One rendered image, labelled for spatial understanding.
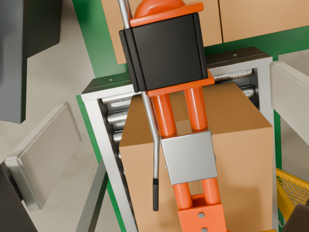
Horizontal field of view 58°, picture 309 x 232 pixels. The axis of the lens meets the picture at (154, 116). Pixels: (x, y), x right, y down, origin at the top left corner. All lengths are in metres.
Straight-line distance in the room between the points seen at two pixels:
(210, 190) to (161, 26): 0.22
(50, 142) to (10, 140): 1.88
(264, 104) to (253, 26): 0.29
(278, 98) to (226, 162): 0.61
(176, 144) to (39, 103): 1.55
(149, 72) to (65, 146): 0.15
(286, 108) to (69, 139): 0.13
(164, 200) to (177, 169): 0.48
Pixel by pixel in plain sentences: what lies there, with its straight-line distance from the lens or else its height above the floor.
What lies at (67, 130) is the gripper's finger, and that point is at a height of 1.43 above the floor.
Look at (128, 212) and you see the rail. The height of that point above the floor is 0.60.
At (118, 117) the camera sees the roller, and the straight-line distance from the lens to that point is 1.14.
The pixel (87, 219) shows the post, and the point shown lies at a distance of 1.35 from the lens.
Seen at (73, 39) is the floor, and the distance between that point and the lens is 1.67.
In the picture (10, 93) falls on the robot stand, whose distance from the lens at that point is 1.00.
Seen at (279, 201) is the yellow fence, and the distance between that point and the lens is 1.58.
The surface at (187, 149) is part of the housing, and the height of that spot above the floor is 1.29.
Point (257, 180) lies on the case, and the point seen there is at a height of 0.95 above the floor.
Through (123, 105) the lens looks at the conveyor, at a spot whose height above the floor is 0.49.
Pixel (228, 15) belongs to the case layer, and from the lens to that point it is 1.07.
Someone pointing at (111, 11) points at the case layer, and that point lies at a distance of 1.06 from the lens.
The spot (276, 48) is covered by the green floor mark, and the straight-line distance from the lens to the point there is 1.74.
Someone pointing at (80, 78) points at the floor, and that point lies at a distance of 1.71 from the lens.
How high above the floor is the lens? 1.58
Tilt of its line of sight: 67 degrees down
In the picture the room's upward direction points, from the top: 178 degrees counter-clockwise
